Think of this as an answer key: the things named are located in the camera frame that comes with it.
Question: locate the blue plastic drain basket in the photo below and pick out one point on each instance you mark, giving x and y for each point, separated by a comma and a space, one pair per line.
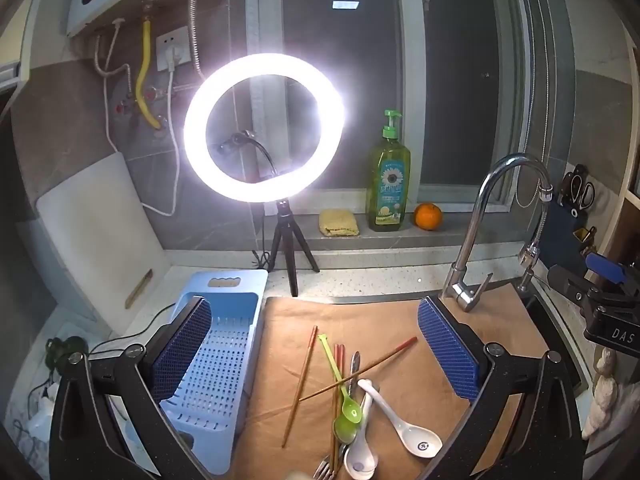
225, 340

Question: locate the white wall socket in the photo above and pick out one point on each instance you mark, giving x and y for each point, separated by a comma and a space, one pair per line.
167, 42

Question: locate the brown cloth mat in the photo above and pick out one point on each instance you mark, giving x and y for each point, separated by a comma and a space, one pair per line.
390, 320

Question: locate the white power strip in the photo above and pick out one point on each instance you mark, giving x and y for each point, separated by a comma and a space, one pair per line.
42, 420

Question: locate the grey framed window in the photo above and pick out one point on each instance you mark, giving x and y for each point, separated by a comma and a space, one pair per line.
450, 60

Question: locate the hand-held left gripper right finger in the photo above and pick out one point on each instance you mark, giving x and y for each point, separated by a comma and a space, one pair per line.
447, 350

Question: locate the black gooseneck phone holder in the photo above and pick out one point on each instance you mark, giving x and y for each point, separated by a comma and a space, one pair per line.
260, 147

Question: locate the yellow sponge cloth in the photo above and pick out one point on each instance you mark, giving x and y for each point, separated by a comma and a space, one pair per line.
340, 222

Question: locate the green dish soap bottle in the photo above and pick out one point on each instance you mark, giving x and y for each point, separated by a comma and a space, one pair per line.
389, 185

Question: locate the metal spoon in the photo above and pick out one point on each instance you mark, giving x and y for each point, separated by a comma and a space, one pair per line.
345, 432

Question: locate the black tripod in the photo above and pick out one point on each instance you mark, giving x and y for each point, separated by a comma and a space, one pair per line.
284, 225

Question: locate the orange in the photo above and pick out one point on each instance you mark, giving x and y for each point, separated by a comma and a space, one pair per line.
428, 216

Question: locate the white ceramic spoon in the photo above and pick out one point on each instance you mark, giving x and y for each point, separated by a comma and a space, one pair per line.
420, 442
360, 455

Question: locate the metal fork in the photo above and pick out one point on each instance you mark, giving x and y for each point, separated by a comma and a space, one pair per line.
324, 467

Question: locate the person's right hand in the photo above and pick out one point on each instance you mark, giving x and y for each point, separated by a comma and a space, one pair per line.
602, 395

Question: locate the green plastic spoon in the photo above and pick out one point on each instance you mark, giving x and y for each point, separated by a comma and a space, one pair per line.
352, 410

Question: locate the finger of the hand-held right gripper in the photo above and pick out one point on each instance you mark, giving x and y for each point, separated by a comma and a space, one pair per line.
607, 267
570, 282

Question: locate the chrome faucet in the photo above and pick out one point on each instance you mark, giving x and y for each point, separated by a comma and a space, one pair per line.
475, 220

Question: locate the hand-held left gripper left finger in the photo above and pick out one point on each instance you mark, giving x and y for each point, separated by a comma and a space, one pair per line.
182, 347

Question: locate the white cutting board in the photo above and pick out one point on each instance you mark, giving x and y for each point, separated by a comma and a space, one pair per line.
95, 230

